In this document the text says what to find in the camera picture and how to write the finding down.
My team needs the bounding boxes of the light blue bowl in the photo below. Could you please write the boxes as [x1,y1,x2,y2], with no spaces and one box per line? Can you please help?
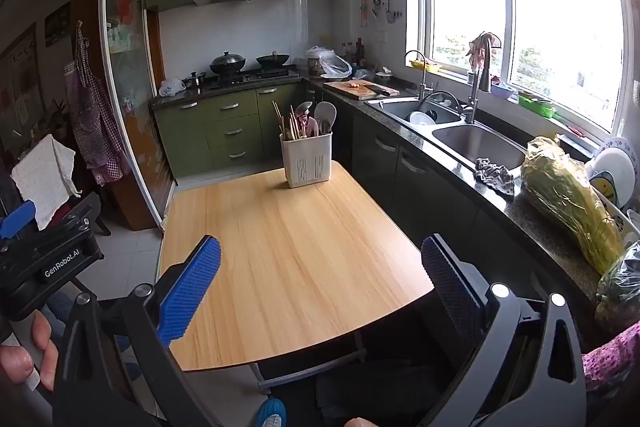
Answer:
[489,79,519,100]

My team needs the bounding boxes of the white utensil holder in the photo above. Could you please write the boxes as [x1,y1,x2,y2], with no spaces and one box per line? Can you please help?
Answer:
[279,132,334,189]

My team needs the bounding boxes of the person's left hand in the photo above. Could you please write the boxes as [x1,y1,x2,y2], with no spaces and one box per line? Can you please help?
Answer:
[0,311,60,394]

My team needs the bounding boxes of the green lower cabinets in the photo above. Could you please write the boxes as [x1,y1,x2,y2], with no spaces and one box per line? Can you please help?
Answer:
[152,82,315,178]

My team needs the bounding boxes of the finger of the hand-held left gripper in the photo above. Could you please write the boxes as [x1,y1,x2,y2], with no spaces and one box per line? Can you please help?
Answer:
[0,199,37,241]

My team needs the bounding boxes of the person's right forearm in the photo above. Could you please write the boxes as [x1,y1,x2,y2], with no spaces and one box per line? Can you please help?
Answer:
[582,320,640,391]

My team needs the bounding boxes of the white towel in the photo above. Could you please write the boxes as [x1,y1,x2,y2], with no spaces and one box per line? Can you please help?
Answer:
[10,134,81,231]

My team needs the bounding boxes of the checkered apron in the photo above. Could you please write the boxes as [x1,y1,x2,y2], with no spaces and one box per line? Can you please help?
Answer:
[63,20,130,186]

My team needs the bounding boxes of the steel double sink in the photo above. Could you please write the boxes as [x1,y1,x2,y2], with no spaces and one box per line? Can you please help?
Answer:
[364,95,529,170]

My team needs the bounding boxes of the window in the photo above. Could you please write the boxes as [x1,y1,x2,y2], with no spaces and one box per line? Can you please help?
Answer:
[401,0,640,144]

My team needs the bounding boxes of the white dish rack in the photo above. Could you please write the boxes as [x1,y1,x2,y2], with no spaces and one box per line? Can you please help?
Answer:
[584,141,640,259]

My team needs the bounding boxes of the tall steel faucet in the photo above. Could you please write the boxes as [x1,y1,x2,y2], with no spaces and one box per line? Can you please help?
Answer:
[464,34,494,124]

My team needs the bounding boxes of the smiley face bowl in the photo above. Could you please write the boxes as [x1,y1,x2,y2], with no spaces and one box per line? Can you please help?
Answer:
[589,172,624,208]

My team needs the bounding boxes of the green basket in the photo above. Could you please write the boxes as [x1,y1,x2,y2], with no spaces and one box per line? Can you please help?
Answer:
[517,90,559,119]

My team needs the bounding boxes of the row of condiment bottles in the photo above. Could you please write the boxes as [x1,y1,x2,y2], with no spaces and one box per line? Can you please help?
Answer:
[341,38,369,68]

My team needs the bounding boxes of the person's dark trouser legs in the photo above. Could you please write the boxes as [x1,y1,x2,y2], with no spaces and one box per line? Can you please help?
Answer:
[314,357,483,427]

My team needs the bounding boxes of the yellow bag of vegetables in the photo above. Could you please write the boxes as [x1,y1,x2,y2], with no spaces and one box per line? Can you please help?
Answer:
[519,135,626,276]

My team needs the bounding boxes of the glass sliding door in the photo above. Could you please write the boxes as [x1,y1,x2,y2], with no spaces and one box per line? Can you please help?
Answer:
[97,0,177,229]

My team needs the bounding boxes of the wooden cutting board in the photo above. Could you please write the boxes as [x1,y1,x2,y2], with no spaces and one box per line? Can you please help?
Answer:
[323,79,401,102]

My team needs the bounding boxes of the white plate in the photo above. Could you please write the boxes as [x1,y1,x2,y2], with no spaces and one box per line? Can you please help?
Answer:
[592,147,636,194]

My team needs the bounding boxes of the hanging kitchen utensils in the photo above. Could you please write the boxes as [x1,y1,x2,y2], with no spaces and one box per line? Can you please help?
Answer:
[359,0,404,28]

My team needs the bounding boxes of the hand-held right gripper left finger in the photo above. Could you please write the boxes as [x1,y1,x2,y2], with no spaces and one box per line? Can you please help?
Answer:
[52,234,223,427]

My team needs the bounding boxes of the dark sink cabinets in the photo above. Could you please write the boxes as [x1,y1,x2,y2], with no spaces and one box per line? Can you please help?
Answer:
[305,87,506,308]

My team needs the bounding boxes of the pink cloth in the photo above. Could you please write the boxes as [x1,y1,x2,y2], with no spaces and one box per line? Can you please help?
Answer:
[465,31,503,70]

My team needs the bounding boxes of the blue shoe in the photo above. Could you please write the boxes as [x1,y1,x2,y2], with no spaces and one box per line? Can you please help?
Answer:
[255,397,287,427]

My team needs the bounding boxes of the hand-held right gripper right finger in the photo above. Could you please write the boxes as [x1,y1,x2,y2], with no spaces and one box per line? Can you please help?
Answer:
[420,233,588,427]

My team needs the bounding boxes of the beige rice paddle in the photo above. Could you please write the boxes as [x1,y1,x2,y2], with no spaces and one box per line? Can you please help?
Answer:
[314,102,338,135]

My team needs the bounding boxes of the small steel faucet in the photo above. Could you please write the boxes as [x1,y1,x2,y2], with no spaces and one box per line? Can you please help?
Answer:
[403,50,434,100]

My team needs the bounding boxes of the black wok with lid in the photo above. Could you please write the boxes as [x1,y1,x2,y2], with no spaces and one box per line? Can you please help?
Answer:
[209,51,247,76]

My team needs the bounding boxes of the bundle of wooden chopsticks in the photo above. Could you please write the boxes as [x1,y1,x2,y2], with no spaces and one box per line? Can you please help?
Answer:
[271,100,302,142]

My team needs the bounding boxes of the clear bag of green vegetables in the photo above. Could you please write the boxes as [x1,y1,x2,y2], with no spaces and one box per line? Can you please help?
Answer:
[594,241,640,334]

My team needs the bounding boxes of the jar in clear plastic bag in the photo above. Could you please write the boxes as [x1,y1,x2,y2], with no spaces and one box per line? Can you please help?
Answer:
[305,45,354,79]

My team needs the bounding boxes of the white plastic bag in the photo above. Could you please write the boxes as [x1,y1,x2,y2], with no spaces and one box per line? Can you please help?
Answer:
[158,76,187,98]

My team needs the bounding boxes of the grey dishcloth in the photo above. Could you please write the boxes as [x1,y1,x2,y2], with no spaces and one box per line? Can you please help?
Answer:
[473,157,516,197]

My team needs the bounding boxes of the black gas stove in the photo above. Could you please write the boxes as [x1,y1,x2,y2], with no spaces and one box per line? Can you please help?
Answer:
[202,66,301,89]

